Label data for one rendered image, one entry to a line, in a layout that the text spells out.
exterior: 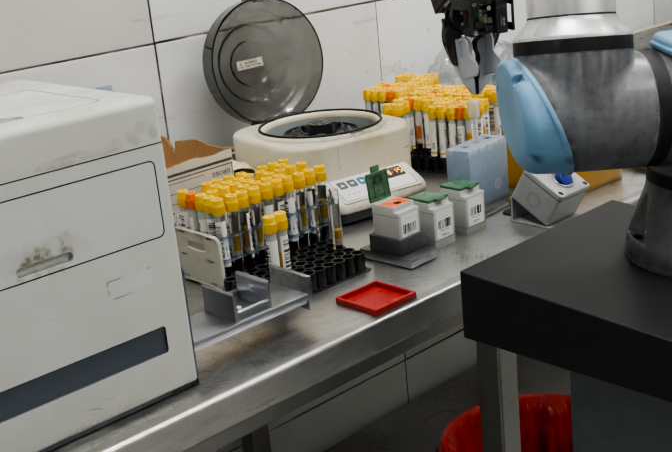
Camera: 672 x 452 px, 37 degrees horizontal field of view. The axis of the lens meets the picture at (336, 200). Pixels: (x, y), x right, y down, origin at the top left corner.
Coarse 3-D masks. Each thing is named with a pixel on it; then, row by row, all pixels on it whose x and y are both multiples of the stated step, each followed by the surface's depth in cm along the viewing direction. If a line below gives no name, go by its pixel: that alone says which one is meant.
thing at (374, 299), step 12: (360, 288) 123; (372, 288) 124; (384, 288) 124; (396, 288) 122; (336, 300) 121; (348, 300) 119; (360, 300) 121; (372, 300) 120; (384, 300) 120; (396, 300) 118; (408, 300) 119; (372, 312) 116; (384, 312) 117
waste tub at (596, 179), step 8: (512, 160) 158; (512, 168) 158; (520, 168) 157; (512, 176) 159; (520, 176) 158; (584, 176) 152; (592, 176) 154; (600, 176) 155; (608, 176) 156; (616, 176) 158; (512, 184) 159; (592, 184) 154; (600, 184) 155
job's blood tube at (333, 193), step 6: (330, 192) 130; (336, 192) 130; (330, 198) 130; (336, 198) 130; (330, 204) 131; (336, 204) 130; (330, 210) 131; (336, 210) 131; (336, 216) 131; (336, 222) 131; (336, 228) 131; (336, 234) 131; (342, 234) 132; (336, 240) 132; (342, 240) 132; (336, 246) 132; (342, 246) 132
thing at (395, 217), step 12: (372, 204) 132; (384, 204) 131; (396, 204) 131; (408, 204) 132; (384, 216) 131; (396, 216) 129; (408, 216) 131; (384, 228) 132; (396, 228) 130; (408, 228) 131
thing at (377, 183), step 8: (376, 168) 133; (384, 168) 134; (368, 176) 132; (376, 176) 133; (384, 176) 134; (368, 184) 132; (376, 184) 133; (384, 184) 134; (368, 192) 132; (376, 192) 133; (384, 192) 134; (376, 200) 133
